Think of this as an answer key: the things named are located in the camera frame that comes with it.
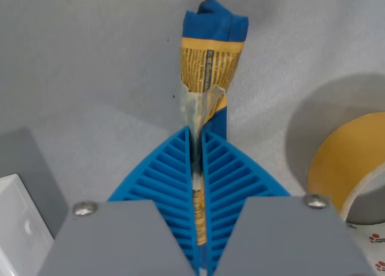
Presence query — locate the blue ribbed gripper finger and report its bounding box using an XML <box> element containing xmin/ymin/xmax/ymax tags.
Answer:
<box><xmin>37</xmin><ymin>126</ymin><xmax>198</xmax><ymax>276</ymax></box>
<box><xmin>201</xmin><ymin>129</ymin><xmax>377</xmax><ymax>276</ymax></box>

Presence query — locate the blue and yellow bag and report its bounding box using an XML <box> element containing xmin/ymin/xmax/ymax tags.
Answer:
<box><xmin>179</xmin><ymin>0</ymin><xmax>251</xmax><ymax>247</ymax></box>

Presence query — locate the yellow tape roll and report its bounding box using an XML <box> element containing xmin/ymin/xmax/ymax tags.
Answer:
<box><xmin>307</xmin><ymin>111</ymin><xmax>385</xmax><ymax>225</ymax></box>

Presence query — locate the white paw print sheet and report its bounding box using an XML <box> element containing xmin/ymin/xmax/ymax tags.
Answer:
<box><xmin>345</xmin><ymin>222</ymin><xmax>385</xmax><ymax>276</ymax></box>

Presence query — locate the white wall socket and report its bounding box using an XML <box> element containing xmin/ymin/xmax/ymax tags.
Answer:
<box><xmin>0</xmin><ymin>173</ymin><xmax>55</xmax><ymax>276</ymax></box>

